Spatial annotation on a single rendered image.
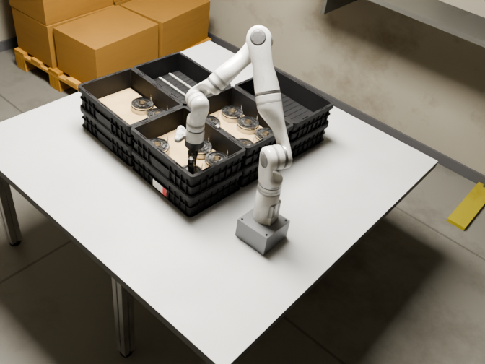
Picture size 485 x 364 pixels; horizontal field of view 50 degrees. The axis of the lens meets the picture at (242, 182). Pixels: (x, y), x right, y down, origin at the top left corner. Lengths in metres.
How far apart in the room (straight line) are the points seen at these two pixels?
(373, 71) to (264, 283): 2.43
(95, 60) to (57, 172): 1.54
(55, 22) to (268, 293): 2.77
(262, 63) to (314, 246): 0.76
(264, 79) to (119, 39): 2.15
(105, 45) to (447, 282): 2.64
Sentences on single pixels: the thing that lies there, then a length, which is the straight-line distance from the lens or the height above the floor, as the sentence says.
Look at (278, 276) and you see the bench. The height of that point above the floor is 0.70.
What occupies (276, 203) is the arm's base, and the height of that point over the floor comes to 0.89.
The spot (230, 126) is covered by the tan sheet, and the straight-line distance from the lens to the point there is 2.45.
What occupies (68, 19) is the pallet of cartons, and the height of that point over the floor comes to 0.49.
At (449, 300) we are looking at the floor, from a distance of 3.16.
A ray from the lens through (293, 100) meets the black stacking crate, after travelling 2.71.
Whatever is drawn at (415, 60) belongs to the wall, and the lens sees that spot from 3.89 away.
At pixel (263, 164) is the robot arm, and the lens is 1.88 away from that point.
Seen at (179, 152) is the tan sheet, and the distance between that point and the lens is 2.27.
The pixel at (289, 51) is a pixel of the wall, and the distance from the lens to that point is 4.45.
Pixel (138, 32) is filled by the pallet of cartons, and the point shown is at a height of 0.48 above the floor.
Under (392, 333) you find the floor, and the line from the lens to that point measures 2.88.
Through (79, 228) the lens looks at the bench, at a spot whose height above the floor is 0.70.
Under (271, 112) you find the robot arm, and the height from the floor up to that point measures 1.22.
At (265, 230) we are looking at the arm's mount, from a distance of 2.01.
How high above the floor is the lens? 2.23
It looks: 41 degrees down
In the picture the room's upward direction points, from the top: 9 degrees clockwise
